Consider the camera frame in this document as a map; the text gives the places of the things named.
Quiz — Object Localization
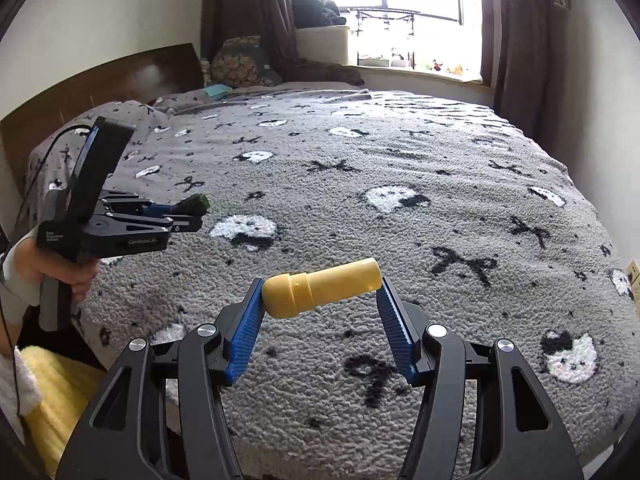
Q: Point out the white fleece cloth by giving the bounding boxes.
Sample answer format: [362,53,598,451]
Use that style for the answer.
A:
[0,344,42,442]

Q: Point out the dark clothes pile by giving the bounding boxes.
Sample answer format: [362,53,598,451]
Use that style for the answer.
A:
[291,0,349,29]

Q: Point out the person's left hand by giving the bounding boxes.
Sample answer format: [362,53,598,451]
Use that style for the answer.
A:
[14,237,99,304]

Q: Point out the yellow fleece cloth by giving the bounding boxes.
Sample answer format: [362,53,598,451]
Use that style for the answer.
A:
[19,344,109,469]

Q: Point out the yellow plastic bottle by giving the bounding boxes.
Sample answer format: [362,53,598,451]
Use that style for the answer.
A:
[261,257,384,320]

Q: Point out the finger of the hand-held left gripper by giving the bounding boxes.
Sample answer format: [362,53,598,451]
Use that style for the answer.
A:
[99,210,204,236]
[100,190,175,218]

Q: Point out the white storage box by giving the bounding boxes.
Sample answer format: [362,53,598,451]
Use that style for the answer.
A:
[294,25,352,67]

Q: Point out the dark wooden headboard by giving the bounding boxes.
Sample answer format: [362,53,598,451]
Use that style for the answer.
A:
[0,42,205,196]

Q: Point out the person's left forearm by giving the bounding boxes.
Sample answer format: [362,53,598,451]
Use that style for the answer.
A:
[0,240,43,321]

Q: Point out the brown curtain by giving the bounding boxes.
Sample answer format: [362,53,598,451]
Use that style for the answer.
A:
[477,0,557,122]
[200,0,302,82]

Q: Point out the black metal rack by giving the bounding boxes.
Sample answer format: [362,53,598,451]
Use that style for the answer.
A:
[347,6,419,69]

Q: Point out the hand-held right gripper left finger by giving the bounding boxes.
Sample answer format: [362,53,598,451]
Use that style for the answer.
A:
[56,276,267,480]

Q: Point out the small windowsill figures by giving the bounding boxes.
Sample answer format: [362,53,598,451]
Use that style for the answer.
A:
[429,59,467,77]

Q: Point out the brown crumpled cloth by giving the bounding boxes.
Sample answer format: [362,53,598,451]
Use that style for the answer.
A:
[282,57,366,89]

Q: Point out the dark green small item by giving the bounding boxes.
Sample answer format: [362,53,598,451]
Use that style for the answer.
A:
[172,193,211,216]

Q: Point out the grey printed blanket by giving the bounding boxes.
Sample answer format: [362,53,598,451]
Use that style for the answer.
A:
[22,87,633,480]

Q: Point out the patterned dark pillow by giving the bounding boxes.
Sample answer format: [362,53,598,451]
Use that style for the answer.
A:
[210,35,284,89]

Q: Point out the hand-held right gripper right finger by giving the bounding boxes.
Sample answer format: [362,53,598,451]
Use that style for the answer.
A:
[375,278,587,480]

